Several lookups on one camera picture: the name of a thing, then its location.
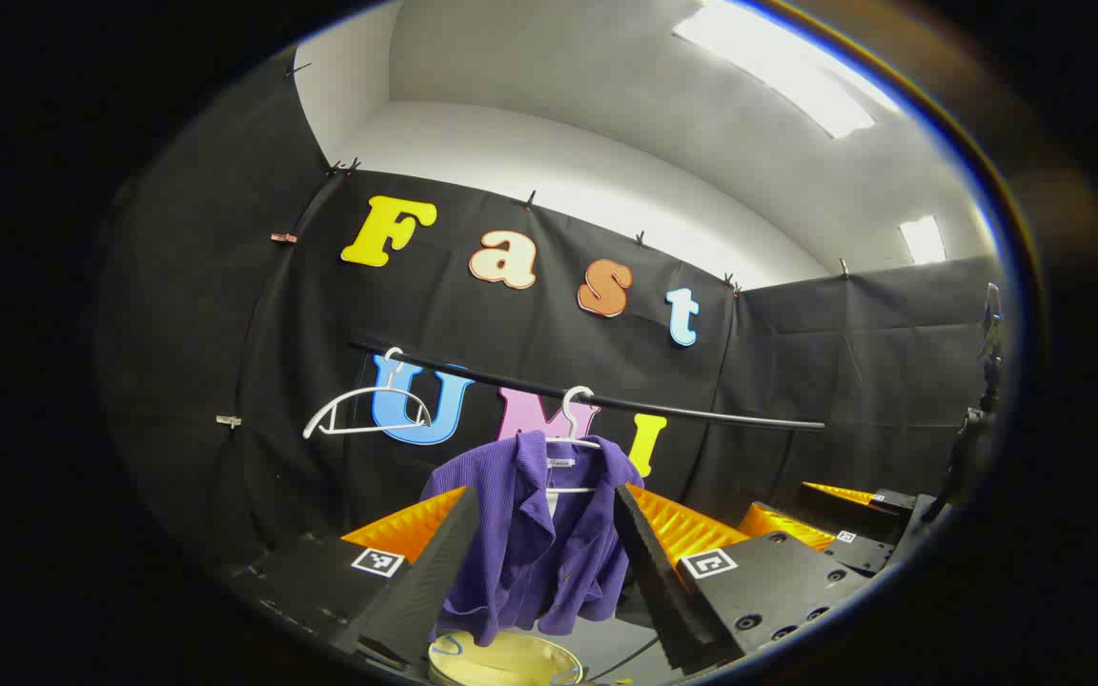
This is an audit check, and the white plastic clothes hanger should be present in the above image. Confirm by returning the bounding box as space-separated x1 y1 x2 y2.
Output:
544 386 626 496
303 348 434 441

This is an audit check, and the black backdrop cloth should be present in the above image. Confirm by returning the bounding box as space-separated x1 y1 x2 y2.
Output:
96 48 1003 611

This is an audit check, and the small ceiling light panel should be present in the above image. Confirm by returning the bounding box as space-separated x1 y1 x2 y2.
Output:
900 216 947 265

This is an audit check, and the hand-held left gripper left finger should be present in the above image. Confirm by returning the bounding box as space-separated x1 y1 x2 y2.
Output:
220 486 483 668

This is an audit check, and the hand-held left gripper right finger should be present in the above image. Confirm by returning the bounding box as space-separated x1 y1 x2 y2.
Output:
614 482 872 673

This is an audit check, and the long ceiling light panel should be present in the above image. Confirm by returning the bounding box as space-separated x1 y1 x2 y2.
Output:
673 0 903 139

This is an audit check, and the purple ribbed knit garment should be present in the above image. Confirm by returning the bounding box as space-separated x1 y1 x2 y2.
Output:
420 431 647 647

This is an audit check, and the black clothes rack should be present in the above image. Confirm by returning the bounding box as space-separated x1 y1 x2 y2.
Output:
349 338 826 432

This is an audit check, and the cream round laundry hamper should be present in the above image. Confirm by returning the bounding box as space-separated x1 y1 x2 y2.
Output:
427 629 588 686

